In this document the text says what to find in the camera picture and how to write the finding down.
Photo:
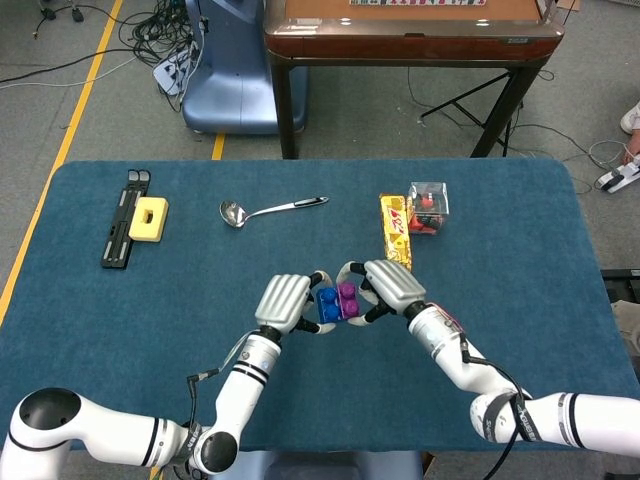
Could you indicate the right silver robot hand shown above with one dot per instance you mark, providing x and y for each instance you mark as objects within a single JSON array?
[{"x": 395, "y": 287}]

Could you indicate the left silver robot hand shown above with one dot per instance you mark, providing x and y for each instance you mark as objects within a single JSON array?
[{"x": 282, "y": 300}]

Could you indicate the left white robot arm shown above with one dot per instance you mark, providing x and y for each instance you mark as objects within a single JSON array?
[{"x": 245, "y": 380}]

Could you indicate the yellow snack packet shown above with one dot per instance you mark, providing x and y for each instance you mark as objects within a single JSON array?
[{"x": 397, "y": 235}]

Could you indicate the clear plastic box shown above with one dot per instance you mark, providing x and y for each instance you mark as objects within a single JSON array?
[{"x": 431, "y": 210}]

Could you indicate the blue felt table mat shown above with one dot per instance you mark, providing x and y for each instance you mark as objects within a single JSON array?
[{"x": 175, "y": 300}]

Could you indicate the yellow sponge with hole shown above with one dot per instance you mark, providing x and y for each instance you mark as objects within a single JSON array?
[{"x": 157, "y": 222}]

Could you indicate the black folding stand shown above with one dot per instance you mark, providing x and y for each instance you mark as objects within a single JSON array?
[{"x": 116, "y": 242}]

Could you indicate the blue-grey robot torso base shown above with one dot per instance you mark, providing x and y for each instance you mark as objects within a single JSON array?
[{"x": 340, "y": 467}]

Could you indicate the brown mahjong table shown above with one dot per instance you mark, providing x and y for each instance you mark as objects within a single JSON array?
[{"x": 400, "y": 45}]

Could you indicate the white power strip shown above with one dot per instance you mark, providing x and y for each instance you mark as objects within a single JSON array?
[{"x": 167, "y": 75}]

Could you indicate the white shoe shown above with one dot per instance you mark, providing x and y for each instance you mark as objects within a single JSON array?
[{"x": 631, "y": 119}]

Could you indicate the black chair casters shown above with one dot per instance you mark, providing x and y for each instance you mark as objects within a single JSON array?
[{"x": 77, "y": 14}]

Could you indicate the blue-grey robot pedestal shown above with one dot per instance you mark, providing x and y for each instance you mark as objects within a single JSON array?
[{"x": 235, "y": 85}]

